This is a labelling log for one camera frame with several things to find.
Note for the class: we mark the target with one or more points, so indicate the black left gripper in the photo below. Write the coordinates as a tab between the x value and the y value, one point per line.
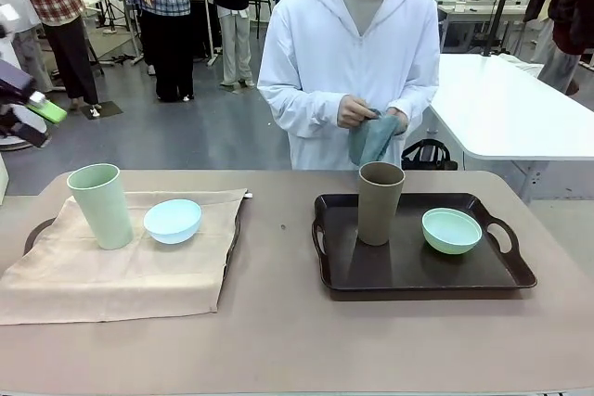
14	83

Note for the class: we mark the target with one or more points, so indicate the light green tall cup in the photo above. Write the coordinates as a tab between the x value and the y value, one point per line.
104	215

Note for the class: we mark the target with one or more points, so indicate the light blue bowl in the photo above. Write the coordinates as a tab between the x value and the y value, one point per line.
174	231

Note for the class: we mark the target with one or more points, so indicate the beige cloth mat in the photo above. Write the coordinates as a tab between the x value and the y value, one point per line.
116	284

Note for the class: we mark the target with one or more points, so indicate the grey-green cloth mat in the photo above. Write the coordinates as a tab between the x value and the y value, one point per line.
371	141

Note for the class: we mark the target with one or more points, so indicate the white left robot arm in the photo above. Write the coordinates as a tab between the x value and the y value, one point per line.
7	20

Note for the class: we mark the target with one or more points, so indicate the person's left forearm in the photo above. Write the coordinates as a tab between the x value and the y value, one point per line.
417	99

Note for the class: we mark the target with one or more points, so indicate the dark brown serving tray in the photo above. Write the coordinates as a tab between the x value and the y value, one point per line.
417	271
33	230

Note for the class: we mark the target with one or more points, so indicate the person's right hand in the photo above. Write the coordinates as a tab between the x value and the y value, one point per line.
352	111

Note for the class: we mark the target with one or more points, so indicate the person's left hand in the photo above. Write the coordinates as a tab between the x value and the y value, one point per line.
398	118

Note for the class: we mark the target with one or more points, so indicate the white box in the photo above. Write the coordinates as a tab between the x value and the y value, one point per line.
3	180

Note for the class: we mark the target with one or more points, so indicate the white air purifier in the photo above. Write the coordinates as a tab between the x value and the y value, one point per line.
9	53

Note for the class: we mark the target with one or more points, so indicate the person in white clothes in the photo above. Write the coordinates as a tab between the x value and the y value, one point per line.
25	43

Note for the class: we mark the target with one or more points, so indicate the person in black top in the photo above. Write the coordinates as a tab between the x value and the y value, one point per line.
234	20

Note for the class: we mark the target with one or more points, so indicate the person in white hoodie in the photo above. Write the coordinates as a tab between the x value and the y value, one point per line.
348	53

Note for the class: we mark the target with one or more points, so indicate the brown tall cup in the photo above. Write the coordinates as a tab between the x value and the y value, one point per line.
380	210

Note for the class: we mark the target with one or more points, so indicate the black bag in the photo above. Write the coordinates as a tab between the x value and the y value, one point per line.
427	157

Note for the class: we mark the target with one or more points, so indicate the mint green bowl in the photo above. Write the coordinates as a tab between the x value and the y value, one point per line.
450	243

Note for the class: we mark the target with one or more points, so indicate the white side table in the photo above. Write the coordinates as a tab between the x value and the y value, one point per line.
501	118

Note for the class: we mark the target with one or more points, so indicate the black tripod stand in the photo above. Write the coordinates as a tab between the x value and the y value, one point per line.
503	2

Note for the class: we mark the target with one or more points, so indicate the person in dark red jacket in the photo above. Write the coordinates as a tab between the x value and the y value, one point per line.
561	6

